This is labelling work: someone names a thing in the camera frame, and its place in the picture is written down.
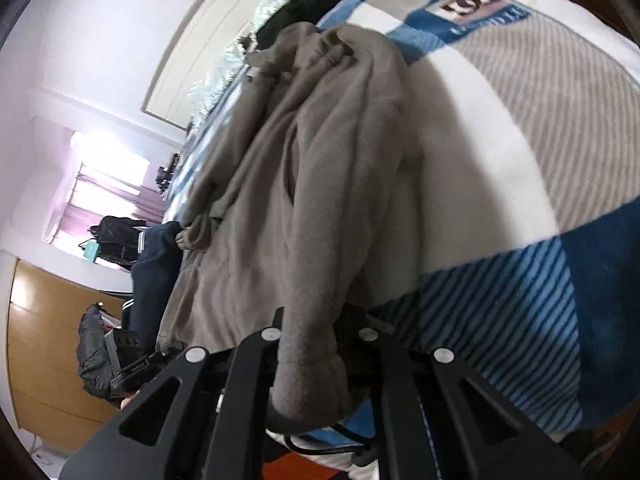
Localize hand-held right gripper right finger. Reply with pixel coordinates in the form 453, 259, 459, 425
345, 305, 586, 480

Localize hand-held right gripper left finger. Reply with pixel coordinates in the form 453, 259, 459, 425
59, 307, 286, 480

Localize grey zip fleece jacket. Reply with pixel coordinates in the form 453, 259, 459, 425
155, 22, 426, 436

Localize dark hanging clothes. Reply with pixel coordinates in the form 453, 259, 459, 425
90, 215, 148, 267

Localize black puffy garment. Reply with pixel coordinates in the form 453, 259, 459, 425
77, 302, 122, 401

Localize light wooden wardrobe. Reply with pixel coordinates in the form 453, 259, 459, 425
5, 257, 133, 431

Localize navy garment with white stripes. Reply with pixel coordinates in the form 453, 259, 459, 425
120, 220, 186, 356

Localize pink window curtain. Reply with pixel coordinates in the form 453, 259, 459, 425
47, 160, 171, 256

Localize blue checked bed duvet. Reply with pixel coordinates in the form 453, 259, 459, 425
165, 0, 640, 471

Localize cream bed headboard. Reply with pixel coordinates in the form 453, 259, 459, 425
141, 0, 281, 133

